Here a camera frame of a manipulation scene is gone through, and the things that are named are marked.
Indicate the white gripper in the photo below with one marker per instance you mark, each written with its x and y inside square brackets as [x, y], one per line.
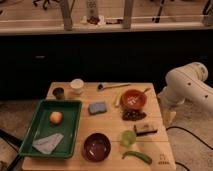
[168, 114]

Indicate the blue sponge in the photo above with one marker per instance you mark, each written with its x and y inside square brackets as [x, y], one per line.
[97, 108]

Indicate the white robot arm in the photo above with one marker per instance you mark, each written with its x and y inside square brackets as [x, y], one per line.
[185, 82]

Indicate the brown cake slice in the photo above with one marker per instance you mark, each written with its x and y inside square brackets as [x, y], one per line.
[141, 129]

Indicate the orange bowl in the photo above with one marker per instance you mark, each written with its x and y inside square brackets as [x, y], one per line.
[127, 101]

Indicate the dark grape bunch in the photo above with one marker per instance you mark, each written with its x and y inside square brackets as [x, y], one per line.
[133, 115]

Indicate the green cup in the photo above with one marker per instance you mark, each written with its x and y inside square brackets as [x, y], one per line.
[128, 138]

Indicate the green pepper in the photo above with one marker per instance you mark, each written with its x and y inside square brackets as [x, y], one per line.
[139, 155]

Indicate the pale stick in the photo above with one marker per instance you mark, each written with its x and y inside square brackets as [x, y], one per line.
[117, 100]

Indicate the dark red bowl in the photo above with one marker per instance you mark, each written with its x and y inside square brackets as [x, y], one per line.
[96, 147]

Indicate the white cup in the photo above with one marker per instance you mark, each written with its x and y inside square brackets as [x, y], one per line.
[77, 86]

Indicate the small dark cup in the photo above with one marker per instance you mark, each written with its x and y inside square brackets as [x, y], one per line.
[58, 93]

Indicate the orange fruit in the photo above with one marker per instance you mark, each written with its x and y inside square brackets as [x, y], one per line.
[56, 117]

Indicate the grey folded cloth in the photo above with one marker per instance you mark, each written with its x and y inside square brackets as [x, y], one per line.
[48, 144]

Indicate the green plastic tray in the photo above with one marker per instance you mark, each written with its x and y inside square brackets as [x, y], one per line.
[41, 127]

